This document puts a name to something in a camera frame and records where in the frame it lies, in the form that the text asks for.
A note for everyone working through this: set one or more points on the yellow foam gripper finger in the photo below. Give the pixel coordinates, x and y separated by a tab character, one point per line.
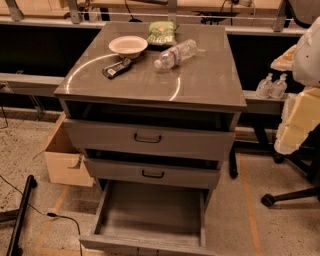
300	116
285	61

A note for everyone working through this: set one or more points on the clear plastic water bottle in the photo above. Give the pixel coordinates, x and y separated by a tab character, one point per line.
176	54

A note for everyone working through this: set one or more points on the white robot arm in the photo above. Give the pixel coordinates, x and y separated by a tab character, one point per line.
306	62

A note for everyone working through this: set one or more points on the right clear sanitizer bottle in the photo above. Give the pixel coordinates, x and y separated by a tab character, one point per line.
278	87

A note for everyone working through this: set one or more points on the clear sanitizer bottle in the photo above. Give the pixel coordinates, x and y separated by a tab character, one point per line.
264	87
278	87

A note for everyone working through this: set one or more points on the left clear sanitizer bottle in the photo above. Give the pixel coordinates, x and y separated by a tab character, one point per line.
264	87

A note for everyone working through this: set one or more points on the grey middle drawer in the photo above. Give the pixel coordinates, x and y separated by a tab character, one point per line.
152	174

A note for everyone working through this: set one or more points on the grey drawer cabinet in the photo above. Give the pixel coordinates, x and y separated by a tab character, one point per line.
202	93

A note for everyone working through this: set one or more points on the grey top drawer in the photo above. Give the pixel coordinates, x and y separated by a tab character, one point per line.
149	140

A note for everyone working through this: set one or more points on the grey open bottom drawer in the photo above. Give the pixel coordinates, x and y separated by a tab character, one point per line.
139	219

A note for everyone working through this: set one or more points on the black office chair base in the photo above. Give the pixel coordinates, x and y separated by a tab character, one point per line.
306	163

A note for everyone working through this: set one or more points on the green chip bag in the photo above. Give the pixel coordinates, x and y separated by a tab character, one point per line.
162	33

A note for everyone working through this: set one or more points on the white paper bowl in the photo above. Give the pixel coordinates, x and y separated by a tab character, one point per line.
128	46

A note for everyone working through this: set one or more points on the black snack bar wrapper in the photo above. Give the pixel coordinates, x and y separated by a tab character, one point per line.
117	69

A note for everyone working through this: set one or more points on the cardboard box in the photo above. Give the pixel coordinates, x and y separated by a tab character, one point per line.
64	163

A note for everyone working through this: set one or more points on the black stand leg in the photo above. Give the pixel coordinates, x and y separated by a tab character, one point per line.
13	247

